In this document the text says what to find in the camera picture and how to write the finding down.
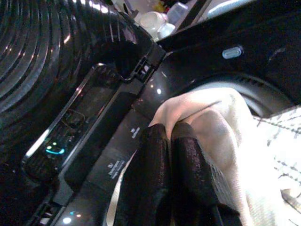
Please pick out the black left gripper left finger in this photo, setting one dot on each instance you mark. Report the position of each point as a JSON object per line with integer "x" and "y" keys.
{"x": 145, "y": 174}

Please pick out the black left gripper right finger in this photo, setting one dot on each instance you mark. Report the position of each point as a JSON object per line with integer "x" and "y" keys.
{"x": 192, "y": 169}

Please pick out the white cloth garment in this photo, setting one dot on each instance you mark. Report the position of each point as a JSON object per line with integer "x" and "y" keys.
{"x": 230, "y": 141}

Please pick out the black washing machine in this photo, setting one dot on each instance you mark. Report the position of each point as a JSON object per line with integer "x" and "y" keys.
{"x": 211, "y": 58}

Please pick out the white checked cloth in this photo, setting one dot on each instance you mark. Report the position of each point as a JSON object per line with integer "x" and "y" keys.
{"x": 284, "y": 150}

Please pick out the white round container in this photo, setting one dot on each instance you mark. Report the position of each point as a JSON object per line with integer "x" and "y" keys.
{"x": 165, "y": 29}

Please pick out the black washer door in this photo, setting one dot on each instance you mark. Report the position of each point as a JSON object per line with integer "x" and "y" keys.
{"x": 47, "y": 70}

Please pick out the white plastic bottle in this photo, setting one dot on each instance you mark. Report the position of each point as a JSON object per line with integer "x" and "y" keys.
{"x": 152, "y": 21}

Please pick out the translucent plastic container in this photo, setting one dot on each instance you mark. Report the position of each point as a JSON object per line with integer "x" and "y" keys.
{"x": 177, "y": 10}

